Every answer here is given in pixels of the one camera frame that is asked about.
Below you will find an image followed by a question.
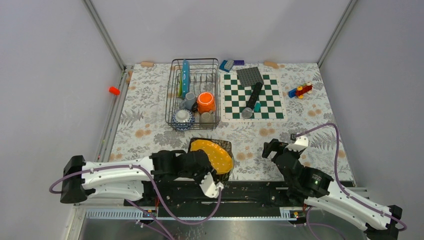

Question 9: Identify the teal rectangular block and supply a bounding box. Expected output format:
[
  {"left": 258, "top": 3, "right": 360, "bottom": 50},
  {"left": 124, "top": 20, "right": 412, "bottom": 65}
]
[{"left": 253, "top": 101, "right": 261, "bottom": 113}]

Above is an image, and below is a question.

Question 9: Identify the purple lego brick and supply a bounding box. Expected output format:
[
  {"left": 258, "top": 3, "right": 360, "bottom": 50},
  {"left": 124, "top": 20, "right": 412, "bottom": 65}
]
[{"left": 233, "top": 60, "right": 245, "bottom": 66}]

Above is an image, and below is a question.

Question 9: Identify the grey lego baseplate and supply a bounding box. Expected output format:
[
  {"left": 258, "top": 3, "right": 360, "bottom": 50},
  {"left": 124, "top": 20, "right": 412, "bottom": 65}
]
[{"left": 236, "top": 67, "right": 264, "bottom": 88}]

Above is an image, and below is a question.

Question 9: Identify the green white chessboard mat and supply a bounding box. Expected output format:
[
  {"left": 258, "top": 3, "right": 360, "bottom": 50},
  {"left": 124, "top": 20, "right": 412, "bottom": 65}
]
[{"left": 221, "top": 73, "right": 286, "bottom": 121}]

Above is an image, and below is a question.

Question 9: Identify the black glitter microphone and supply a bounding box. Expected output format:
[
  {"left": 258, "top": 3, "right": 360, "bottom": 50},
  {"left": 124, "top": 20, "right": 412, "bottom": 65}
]
[{"left": 241, "top": 82, "right": 263, "bottom": 119}]

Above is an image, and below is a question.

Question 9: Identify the grey blue ceramic mug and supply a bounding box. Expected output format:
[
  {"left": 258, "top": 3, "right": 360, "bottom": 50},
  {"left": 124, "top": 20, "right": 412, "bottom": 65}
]
[{"left": 179, "top": 92, "right": 197, "bottom": 111}]

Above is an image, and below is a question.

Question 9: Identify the small beige ceramic cup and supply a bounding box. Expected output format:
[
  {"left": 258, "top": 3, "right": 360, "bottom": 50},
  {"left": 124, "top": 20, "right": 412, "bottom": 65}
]
[{"left": 199, "top": 110, "right": 215, "bottom": 128}]

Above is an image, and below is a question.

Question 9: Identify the orange plastic cap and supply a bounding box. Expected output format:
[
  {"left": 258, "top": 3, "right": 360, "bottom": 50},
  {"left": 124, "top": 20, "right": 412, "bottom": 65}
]
[{"left": 108, "top": 86, "right": 121, "bottom": 96}]

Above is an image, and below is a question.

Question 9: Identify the blue grey lego brick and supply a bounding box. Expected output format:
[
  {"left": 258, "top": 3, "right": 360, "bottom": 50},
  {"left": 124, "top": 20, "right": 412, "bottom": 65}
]
[{"left": 219, "top": 59, "right": 234, "bottom": 73}]

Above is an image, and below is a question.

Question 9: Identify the right wooden cork block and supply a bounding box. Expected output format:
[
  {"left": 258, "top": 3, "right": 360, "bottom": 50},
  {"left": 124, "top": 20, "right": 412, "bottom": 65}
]
[{"left": 263, "top": 61, "right": 280, "bottom": 69}]

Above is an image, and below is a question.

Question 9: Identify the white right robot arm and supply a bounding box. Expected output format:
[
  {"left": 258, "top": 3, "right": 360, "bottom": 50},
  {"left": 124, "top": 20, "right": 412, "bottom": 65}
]
[{"left": 262, "top": 136, "right": 403, "bottom": 240}]

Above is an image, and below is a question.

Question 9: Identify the colourful lego toy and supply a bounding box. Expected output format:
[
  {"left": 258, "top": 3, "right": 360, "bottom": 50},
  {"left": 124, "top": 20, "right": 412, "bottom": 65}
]
[{"left": 287, "top": 81, "right": 313, "bottom": 99}]

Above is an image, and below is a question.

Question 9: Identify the left wooden cork block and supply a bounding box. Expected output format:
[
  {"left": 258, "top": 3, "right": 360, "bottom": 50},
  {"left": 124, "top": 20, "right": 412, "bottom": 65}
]
[{"left": 140, "top": 61, "right": 155, "bottom": 68}]

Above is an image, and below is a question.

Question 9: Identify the yellow polka dot plate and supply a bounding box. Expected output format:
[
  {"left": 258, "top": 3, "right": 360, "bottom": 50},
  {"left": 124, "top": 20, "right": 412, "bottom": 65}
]
[{"left": 189, "top": 139, "right": 234, "bottom": 175}]

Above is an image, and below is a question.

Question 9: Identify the green plate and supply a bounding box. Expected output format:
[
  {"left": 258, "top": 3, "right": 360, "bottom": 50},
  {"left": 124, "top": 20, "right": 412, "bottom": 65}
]
[{"left": 177, "top": 73, "right": 183, "bottom": 98}]

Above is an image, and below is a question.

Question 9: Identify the orange ceramic mug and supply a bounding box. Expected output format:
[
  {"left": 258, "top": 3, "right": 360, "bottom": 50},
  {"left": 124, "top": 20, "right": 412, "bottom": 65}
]
[{"left": 196, "top": 91, "right": 216, "bottom": 114}]

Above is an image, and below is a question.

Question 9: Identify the blue polka dot plate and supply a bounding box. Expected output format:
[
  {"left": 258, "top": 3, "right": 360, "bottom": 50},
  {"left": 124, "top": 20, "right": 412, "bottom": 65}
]
[{"left": 181, "top": 59, "right": 190, "bottom": 99}]

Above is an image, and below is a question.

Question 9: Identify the blue white patterned bowl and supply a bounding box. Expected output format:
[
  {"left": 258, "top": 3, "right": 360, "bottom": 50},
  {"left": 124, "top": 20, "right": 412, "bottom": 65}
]
[{"left": 170, "top": 109, "right": 195, "bottom": 132}]

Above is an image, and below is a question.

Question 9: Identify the grey wire dish rack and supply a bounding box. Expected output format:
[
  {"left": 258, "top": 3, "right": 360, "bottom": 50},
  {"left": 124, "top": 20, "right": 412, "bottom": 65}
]
[{"left": 165, "top": 57, "right": 220, "bottom": 132}]

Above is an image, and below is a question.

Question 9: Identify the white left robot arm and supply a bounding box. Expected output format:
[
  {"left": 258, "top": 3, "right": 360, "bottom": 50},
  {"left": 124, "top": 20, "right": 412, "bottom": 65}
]
[{"left": 58, "top": 150, "right": 224, "bottom": 206}]

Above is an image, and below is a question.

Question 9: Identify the black floral square plate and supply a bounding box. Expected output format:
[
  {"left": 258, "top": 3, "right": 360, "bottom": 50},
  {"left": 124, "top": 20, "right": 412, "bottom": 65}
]
[{"left": 188, "top": 137, "right": 234, "bottom": 182}]

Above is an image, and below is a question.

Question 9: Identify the wooden cork block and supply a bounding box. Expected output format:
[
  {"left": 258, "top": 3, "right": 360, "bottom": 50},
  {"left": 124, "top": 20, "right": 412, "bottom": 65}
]
[
  {"left": 140, "top": 61, "right": 155, "bottom": 68},
  {"left": 263, "top": 61, "right": 280, "bottom": 69}
]

